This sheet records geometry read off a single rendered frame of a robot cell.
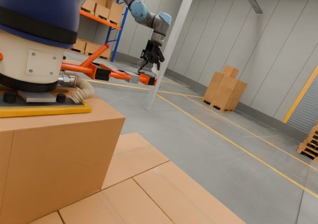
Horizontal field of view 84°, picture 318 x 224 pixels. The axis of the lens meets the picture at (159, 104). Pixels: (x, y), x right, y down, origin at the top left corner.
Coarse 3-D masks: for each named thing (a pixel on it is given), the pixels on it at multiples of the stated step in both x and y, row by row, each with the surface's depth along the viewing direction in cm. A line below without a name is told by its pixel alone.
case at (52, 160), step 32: (96, 96) 86; (0, 128) 43; (32, 128) 48; (64, 128) 55; (96, 128) 66; (0, 160) 45; (32, 160) 52; (64, 160) 61; (96, 160) 74; (0, 192) 49; (32, 192) 57; (64, 192) 68
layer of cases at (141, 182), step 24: (120, 144) 128; (144, 144) 140; (120, 168) 105; (144, 168) 113; (168, 168) 122; (96, 192) 84; (120, 192) 88; (144, 192) 94; (168, 192) 101; (192, 192) 108; (48, 216) 66; (72, 216) 69; (96, 216) 73; (120, 216) 77; (144, 216) 81; (168, 216) 86; (192, 216) 91; (216, 216) 97
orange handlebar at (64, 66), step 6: (0, 54) 49; (0, 60) 50; (66, 66) 64; (72, 66) 66; (78, 66) 69; (84, 72) 71; (90, 72) 73; (114, 72) 83; (120, 72) 87; (120, 78) 86; (126, 78) 90; (144, 78) 100
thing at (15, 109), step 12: (0, 96) 51; (12, 96) 49; (60, 96) 60; (0, 108) 46; (12, 108) 48; (24, 108) 50; (36, 108) 53; (48, 108) 55; (60, 108) 58; (72, 108) 61; (84, 108) 65
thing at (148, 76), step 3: (141, 75) 104; (144, 75) 103; (147, 75) 104; (150, 75) 110; (147, 78) 101; (150, 78) 104; (153, 78) 105; (141, 81) 104; (147, 81) 101; (150, 81) 105; (153, 81) 107; (156, 81) 108; (147, 84) 102; (150, 84) 106; (153, 84) 108
